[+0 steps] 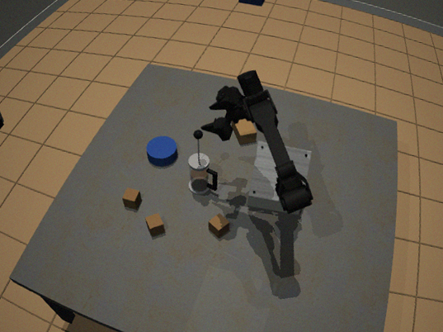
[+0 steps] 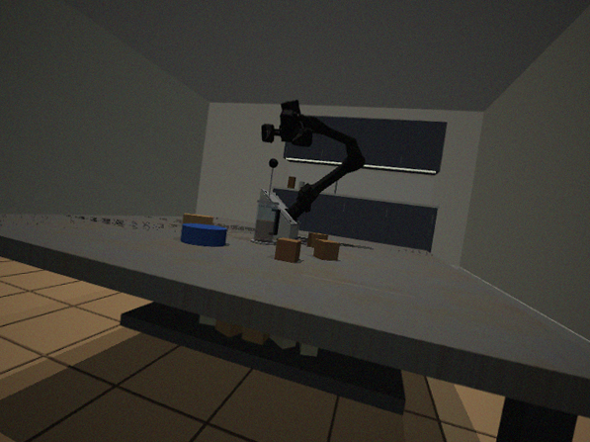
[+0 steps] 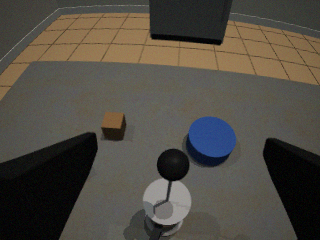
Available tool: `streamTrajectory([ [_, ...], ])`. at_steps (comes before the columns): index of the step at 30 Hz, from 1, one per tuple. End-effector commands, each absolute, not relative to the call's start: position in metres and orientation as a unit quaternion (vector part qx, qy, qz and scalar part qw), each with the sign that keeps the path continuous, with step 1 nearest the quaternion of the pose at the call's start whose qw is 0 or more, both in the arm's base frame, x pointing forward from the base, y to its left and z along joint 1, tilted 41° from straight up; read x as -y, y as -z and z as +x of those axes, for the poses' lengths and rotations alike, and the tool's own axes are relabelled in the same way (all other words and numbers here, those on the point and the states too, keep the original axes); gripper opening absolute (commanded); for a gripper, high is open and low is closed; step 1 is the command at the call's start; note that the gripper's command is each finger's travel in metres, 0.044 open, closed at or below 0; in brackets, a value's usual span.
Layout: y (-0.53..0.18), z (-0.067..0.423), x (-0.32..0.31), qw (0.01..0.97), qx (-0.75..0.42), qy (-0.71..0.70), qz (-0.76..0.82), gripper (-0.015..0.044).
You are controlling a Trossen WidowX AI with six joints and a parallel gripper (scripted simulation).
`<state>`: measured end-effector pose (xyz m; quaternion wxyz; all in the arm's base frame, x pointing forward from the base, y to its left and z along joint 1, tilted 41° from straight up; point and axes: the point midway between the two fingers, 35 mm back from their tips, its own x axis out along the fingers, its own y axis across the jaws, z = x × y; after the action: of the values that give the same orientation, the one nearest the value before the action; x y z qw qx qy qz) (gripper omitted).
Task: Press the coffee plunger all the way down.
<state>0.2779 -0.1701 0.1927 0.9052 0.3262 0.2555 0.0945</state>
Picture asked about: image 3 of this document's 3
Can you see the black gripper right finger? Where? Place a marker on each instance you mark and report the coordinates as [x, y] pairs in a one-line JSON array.
[[295, 173]]

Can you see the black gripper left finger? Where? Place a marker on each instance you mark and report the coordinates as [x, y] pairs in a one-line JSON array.
[[39, 189]]

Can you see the blue short cylinder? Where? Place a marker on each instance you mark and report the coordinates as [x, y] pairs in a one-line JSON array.
[[210, 140]]

